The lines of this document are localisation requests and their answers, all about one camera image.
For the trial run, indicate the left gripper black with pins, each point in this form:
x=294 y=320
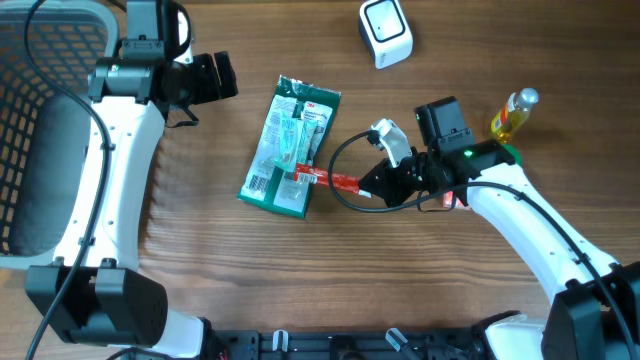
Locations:
x=212 y=88

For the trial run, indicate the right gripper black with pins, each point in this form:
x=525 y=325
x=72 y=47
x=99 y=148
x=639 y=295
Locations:
x=388 y=185

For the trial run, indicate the red snack packet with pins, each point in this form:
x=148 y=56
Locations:
x=312 y=175

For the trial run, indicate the green 3M gloves package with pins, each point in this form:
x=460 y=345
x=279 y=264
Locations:
x=268 y=187

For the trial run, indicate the green lid white jar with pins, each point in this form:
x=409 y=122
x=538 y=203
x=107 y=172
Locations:
x=514 y=152

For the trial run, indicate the yellow liquid bottle silver cap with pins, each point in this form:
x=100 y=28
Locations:
x=513 y=114

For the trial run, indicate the pink tissue pack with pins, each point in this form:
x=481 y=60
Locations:
x=451 y=202

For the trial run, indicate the light teal small packet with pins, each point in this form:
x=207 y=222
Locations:
x=295 y=135

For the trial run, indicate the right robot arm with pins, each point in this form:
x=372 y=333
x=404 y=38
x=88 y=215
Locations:
x=594 y=299

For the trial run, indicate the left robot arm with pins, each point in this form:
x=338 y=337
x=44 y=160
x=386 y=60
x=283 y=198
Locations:
x=92 y=291

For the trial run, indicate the white barcode scanner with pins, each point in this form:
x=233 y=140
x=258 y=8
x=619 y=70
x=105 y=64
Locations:
x=385 y=31

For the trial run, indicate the grey plastic mesh basket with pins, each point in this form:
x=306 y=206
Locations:
x=44 y=134

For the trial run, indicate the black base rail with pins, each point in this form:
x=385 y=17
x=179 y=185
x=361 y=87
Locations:
x=446 y=344

